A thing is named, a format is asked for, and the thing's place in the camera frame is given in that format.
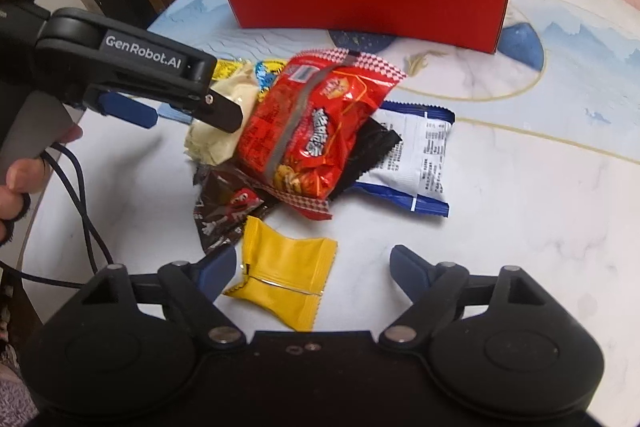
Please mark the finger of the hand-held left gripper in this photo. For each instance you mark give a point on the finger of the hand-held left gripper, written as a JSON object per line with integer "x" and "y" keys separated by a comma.
{"x": 150, "y": 64}
{"x": 131, "y": 111}

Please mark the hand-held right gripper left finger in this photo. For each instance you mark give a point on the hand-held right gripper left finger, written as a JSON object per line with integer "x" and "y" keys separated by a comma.
{"x": 220, "y": 268}

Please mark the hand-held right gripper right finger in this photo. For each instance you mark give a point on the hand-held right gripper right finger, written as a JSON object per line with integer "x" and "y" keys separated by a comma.
{"x": 407, "y": 268}

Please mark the cream snack packet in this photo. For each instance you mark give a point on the cream snack packet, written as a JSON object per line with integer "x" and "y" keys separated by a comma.
{"x": 215, "y": 143}

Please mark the white and blue snack packet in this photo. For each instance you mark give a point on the white and blue snack packet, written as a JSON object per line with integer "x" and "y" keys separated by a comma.
{"x": 415, "y": 157}

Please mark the yellow cartoon pouch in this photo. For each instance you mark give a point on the yellow cartoon pouch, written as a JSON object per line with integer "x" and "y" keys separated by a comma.
{"x": 267, "y": 74}

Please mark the red snack packet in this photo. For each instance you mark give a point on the red snack packet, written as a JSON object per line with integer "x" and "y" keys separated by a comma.
{"x": 310, "y": 117}

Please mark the person's left hand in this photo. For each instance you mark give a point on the person's left hand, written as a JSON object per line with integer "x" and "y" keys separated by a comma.
{"x": 17, "y": 179}

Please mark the yellow snack packet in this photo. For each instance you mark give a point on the yellow snack packet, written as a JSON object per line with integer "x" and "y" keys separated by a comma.
{"x": 280, "y": 267}

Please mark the brown candy packet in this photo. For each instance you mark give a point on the brown candy packet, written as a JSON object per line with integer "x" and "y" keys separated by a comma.
{"x": 225, "y": 207}

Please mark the black snack packet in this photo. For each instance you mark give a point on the black snack packet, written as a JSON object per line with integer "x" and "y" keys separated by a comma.
{"x": 372, "y": 147}

